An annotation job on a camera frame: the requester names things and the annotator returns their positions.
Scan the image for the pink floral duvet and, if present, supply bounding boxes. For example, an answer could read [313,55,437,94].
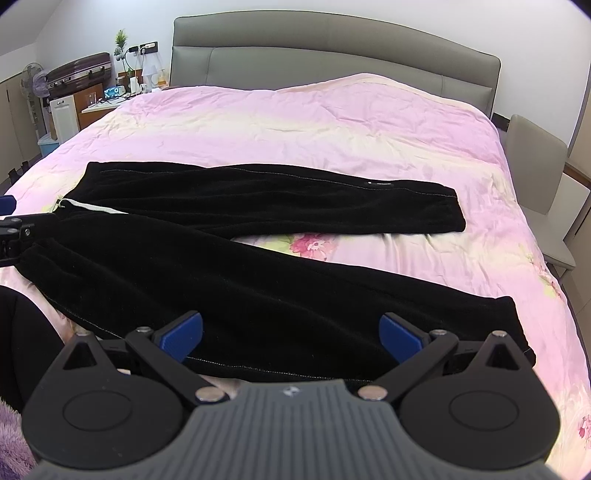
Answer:
[0,72,591,464]

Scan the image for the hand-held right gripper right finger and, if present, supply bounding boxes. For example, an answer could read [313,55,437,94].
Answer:
[358,312,537,403]

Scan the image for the light blue bin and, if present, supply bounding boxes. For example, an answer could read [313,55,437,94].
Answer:
[36,133,59,160]

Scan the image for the green plant in vase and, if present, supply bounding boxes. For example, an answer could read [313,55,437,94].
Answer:
[113,28,131,63]

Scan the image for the white board panel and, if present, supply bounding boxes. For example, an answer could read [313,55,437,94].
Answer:
[48,95,80,142]

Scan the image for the black pants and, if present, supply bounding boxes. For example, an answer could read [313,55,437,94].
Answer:
[18,161,537,384]

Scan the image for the grey padded headboard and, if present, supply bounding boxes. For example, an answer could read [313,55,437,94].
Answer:
[170,4,502,117]

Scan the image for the beige cabinet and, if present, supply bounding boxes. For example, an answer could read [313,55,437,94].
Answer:
[0,76,41,186]

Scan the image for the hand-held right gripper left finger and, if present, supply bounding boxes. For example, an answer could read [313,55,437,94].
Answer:
[55,311,230,404]

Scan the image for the wooden nightstand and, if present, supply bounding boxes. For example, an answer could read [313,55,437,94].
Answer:
[76,83,136,133]

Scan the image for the beige chair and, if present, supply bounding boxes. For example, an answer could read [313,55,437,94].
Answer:
[505,114,583,272]

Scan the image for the white standing fan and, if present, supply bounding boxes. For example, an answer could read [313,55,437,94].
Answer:
[19,61,52,139]

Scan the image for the person's black clothing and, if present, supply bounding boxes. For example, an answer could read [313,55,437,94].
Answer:
[0,285,66,418]

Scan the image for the purple brown suitcase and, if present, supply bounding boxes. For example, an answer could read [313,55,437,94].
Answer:
[45,52,113,92]

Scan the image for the purple fuzzy cloth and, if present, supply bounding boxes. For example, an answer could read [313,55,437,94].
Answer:
[0,398,37,472]

